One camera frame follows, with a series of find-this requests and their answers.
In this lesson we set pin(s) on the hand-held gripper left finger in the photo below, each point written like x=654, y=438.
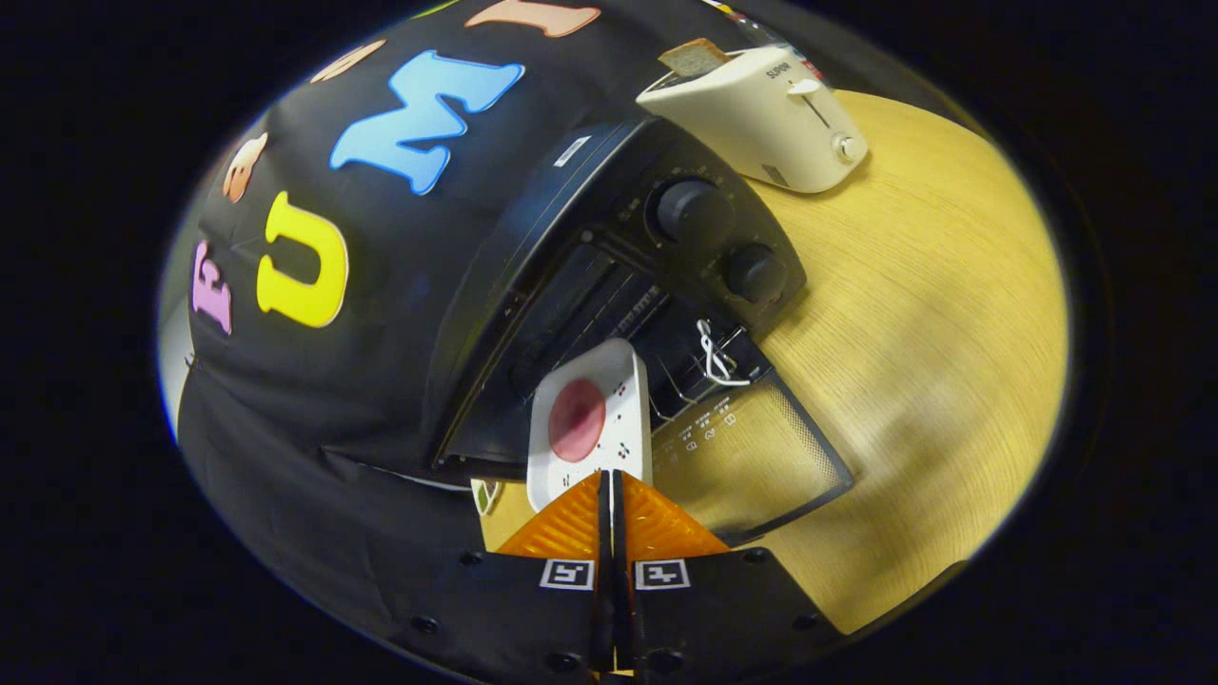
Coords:
x=533, y=609

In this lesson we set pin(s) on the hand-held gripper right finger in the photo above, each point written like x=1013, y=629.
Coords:
x=714, y=609

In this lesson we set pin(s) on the pink ham slice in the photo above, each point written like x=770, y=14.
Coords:
x=576, y=420

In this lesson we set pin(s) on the white rectangular plate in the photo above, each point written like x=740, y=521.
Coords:
x=623, y=419

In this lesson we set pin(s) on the black toaster oven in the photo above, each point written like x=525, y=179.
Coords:
x=609, y=190

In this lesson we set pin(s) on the white pop-up toaster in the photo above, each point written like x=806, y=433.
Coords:
x=761, y=114

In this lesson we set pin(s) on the black backdrop cloth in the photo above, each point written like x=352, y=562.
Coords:
x=381, y=381

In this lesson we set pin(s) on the brown bread slice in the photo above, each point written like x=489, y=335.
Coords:
x=695, y=57

